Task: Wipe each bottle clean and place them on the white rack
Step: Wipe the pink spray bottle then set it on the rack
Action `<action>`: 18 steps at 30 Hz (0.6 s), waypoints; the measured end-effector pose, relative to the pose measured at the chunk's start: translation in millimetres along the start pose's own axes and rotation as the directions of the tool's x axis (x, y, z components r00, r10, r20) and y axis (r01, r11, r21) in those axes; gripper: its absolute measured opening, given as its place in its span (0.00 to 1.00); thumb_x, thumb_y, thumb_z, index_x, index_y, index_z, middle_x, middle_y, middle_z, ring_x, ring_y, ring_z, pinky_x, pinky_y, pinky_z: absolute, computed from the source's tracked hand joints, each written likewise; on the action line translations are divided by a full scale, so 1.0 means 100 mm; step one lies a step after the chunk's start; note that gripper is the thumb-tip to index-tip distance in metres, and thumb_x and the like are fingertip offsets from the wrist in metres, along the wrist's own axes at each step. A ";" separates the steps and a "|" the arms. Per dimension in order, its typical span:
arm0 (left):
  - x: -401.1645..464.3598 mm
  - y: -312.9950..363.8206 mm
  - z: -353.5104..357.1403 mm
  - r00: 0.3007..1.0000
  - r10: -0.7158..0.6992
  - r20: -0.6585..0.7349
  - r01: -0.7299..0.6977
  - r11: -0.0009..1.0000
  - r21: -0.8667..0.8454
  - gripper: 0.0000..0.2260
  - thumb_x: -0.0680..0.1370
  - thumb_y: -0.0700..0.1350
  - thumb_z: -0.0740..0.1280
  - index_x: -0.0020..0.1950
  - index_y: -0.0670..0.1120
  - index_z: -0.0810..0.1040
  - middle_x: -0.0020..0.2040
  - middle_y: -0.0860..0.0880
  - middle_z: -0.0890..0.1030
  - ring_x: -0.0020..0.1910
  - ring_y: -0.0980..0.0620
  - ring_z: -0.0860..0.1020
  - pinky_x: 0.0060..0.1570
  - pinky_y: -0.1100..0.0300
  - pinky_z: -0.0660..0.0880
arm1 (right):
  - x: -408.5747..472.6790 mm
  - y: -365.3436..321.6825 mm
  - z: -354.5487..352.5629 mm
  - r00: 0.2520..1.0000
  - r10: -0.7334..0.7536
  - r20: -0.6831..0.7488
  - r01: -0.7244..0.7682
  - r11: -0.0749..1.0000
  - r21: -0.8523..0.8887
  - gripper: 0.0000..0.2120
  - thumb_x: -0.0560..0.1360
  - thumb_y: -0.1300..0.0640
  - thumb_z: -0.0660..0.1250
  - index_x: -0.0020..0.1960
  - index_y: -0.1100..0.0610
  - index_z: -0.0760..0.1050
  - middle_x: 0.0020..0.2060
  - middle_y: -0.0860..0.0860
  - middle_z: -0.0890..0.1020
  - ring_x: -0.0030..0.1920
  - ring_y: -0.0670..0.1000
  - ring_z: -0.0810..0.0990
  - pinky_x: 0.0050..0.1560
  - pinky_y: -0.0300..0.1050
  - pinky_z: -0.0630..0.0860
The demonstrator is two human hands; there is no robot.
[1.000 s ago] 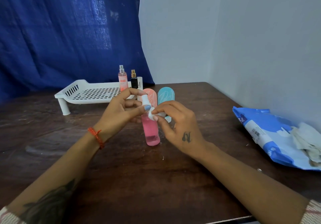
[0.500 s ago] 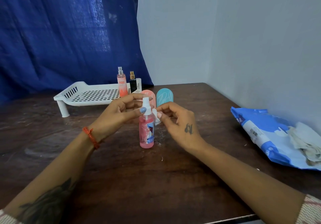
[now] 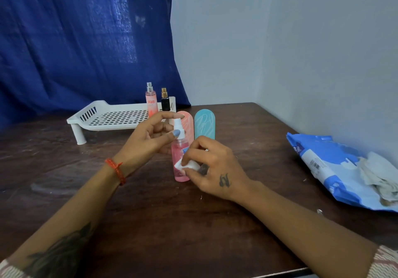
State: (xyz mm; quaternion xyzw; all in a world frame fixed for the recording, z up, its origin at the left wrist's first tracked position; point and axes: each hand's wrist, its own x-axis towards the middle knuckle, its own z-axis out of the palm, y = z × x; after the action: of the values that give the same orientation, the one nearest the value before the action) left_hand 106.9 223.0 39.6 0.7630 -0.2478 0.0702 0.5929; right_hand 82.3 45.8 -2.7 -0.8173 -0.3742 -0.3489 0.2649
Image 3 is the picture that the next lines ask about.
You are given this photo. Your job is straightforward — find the person's left hand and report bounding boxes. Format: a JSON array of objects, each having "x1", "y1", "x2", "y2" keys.
[{"x1": 113, "y1": 111, "x2": 184, "y2": 177}]

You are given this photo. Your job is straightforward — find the person's right hand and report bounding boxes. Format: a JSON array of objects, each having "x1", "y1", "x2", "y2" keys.
[{"x1": 181, "y1": 135, "x2": 254, "y2": 204}]

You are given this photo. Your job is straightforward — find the white wet wipe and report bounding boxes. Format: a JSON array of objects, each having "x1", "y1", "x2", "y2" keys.
[{"x1": 174, "y1": 159, "x2": 201, "y2": 173}]

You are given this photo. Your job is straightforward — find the pink spray bottle white cap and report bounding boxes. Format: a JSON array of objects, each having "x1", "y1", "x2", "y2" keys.
[{"x1": 170, "y1": 118, "x2": 191, "y2": 183}]

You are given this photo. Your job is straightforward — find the white perforated plastic rack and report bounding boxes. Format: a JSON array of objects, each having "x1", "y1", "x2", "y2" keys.
[{"x1": 66, "y1": 96, "x2": 177, "y2": 146}]

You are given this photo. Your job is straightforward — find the orange spray bottle silver cap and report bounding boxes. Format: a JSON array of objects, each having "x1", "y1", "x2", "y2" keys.
[{"x1": 145, "y1": 82, "x2": 159, "y2": 119}]

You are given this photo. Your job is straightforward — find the teal squeeze bottle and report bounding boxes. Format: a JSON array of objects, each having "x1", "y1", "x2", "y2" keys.
[{"x1": 194, "y1": 109, "x2": 216, "y2": 141}]

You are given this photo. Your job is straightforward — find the pink squeeze bottle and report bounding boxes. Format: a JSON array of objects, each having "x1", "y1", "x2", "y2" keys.
[{"x1": 169, "y1": 110, "x2": 195, "y2": 143}]

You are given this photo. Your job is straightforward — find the black perfume bottle gold cap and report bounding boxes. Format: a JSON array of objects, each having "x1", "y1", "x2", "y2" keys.
[{"x1": 160, "y1": 88, "x2": 171, "y2": 112}]

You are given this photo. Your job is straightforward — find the blue white wet wipes pack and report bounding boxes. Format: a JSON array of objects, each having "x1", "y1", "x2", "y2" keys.
[{"x1": 286, "y1": 132, "x2": 398, "y2": 213}]

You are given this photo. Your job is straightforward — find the person's left forearm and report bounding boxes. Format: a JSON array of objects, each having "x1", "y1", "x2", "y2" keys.
[{"x1": 7, "y1": 162, "x2": 125, "y2": 278}]

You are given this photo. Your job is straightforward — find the dark wooden table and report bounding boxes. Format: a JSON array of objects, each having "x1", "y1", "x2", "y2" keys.
[{"x1": 0, "y1": 102, "x2": 398, "y2": 278}]

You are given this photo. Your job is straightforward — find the dark blue curtain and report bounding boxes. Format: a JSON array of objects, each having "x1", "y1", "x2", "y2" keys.
[{"x1": 0, "y1": 0, "x2": 191, "y2": 127}]

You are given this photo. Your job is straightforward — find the patterned left sleeve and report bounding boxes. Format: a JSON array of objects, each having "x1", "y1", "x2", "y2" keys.
[{"x1": 0, "y1": 259, "x2": 32, "y2": 278}]

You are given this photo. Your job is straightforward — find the patterned sleeve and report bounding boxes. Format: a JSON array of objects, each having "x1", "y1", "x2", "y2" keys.
[
  {"x1": 366, "y1": 245, "x2": 398, "y2": 278},
  {"x1": 0, "y1": 259, "x2": 32, "y2": 278}
]

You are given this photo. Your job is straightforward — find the patterned right sleeve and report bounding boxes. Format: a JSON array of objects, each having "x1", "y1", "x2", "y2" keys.
[{"x1": 366, "y1": 245, "x2": 398, "y2": 278}]

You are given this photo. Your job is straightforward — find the orange thread bracelet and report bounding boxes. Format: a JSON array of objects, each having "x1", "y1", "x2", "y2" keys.
[{"x1": 104, "y1": 158, "x2": 127, "y2": 186}]

